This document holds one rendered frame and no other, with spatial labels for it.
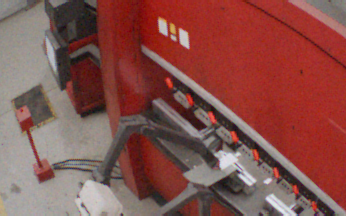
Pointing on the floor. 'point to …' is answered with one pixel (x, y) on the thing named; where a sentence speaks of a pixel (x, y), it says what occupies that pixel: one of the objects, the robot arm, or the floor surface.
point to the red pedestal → (34, 147)
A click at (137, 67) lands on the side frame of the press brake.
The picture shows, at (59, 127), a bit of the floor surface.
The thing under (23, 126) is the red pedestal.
